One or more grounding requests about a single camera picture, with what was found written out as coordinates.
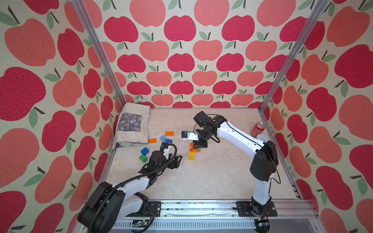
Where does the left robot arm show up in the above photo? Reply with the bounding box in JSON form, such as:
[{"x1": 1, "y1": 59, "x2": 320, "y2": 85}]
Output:
[{"x1": 77, "y1": 150, "x2": 183, "y2": 233}]

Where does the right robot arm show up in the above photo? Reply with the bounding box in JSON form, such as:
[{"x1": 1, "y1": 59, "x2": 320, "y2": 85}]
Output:
[{"x1": 181, "y1": 111, "x2": 279, "y2": 217}]

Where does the dark blue lego brick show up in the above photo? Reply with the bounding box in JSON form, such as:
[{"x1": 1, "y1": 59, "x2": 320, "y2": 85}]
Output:
[{"x1": 141, "y1": 148, "x2": 149, "y2": 156}]

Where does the orange lego brick far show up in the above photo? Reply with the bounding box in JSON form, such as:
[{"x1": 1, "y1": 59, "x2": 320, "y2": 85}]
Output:
[{"x1": 165, "y1": 131, "x2": 174, "y2": 136}]

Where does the folded beige towel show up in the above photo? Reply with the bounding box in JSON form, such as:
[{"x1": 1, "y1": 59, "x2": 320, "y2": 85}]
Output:
[{"x1": 112, "y1": 103, "x2": 150, "y2": 149}]

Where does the red soda can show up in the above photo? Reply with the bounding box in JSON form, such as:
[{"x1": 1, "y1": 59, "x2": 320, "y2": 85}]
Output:
[{"x1": 251, "y1": 122, "x2": 265, "y2": 137}]

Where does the yellow tin can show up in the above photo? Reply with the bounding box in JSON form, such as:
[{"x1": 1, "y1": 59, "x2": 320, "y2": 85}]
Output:
[{"x1": 256, "y1": 134, "x2": 268, "y2": 142}]

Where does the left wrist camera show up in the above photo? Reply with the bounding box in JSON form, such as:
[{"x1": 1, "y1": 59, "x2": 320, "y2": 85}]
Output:
[{"x1": 160, "y1": 142, "x2": 171, "y2": 160}]

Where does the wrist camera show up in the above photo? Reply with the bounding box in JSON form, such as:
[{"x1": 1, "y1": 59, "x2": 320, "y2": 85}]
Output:
[
  {"x1": 181, "y1": 131, "x2": 199, "y2": 141},
  {"x1": 160, "y1": 142, "x2": 171, "y2": 160}
]

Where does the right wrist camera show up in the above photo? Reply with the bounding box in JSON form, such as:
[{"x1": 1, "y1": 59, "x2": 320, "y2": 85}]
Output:
[{"x1": 181, "y1": 131, "x2": 199, "y2": 141}]

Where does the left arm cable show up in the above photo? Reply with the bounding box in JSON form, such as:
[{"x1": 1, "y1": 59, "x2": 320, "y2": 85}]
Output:
[{"x1": 87, "y1": 143, "x2": 178, "y2": 233}]

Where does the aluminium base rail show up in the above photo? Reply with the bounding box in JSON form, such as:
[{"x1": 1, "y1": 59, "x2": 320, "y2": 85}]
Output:
[{"x1": 72, "y1": 199, "x2": 324, "y2": 233}]

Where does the right frame post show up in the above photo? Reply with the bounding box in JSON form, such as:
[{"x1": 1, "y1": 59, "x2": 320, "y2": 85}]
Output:
[{"x1": 259, "y1": 0, "x2": 331, "y2": 114}]

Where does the frame post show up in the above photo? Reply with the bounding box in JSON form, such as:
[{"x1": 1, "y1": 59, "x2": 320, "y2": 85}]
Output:
[
  {"x1": 72, "y1": 1, "x2": 126, "y2": 107},
  {"x1": 259, "y1": 0, "x2": 331, "y2": 114}
]

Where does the left frame post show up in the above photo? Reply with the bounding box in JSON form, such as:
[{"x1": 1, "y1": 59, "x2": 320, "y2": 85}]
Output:
[{"x1": 72, "y1": 1, "x2": 126, "y2": 107}]

